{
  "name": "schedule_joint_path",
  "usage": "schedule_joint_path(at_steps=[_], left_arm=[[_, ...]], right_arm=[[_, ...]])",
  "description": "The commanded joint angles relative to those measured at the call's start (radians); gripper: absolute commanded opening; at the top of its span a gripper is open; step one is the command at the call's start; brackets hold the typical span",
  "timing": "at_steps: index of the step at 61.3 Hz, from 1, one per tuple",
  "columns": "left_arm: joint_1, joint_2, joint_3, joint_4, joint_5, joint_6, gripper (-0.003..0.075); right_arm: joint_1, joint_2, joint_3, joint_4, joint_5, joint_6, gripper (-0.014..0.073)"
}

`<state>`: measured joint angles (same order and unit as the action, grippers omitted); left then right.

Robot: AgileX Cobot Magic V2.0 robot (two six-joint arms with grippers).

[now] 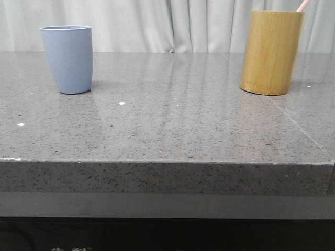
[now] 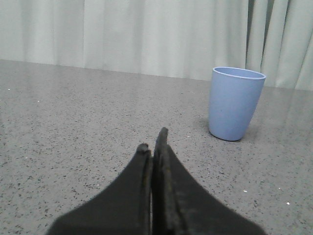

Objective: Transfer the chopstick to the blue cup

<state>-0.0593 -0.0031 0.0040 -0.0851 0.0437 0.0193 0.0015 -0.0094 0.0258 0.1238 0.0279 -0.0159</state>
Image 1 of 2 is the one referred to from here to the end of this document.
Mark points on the blue plastic cup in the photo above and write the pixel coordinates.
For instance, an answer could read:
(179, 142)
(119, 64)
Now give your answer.
(69, 51)

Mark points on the white curtain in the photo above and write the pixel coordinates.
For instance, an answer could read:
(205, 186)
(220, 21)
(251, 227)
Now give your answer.
(137, 26)

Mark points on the bamboo cylindrical holder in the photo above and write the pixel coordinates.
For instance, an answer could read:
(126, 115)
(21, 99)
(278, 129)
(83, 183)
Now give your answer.
(270, 51)

